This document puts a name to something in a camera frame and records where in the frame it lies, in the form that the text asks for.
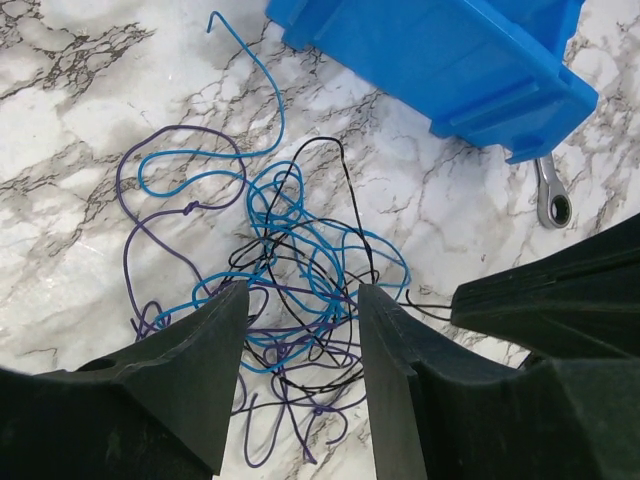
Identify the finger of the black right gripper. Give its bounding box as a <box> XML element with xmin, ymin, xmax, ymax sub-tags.
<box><xmin>450</xmin><ymin>216</ymin><xmax>639</xmax><ymax>358</ymax></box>

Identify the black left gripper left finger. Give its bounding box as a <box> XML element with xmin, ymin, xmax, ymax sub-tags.
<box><xmin>1</xmin><ymin>282</ymin><xmax>249</xmax><ymax>479</ymax></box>

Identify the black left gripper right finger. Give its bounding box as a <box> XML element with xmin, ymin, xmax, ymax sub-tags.
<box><xmin>358</xmin><ymin>285</ymin><xmax>639</xmax><ymax>479</ymax></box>

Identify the light blue thin cable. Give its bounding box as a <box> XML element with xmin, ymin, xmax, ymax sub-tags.
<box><xmin>137</xmin><ymin>10</ymin><xmax>412</xmax><ymax>375</ymax></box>

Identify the silver ratchet wrench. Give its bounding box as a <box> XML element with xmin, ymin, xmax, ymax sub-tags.
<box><xmin>534</xmin><ymin>154</ymin><xmax>572</xmax><ymax>229</ymax></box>

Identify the near blue plastic bin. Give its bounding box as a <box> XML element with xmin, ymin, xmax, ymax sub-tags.
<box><xmin>266</xmin><ymin>0</ymin><xmax>598</xmax><ymax>163</ymax></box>

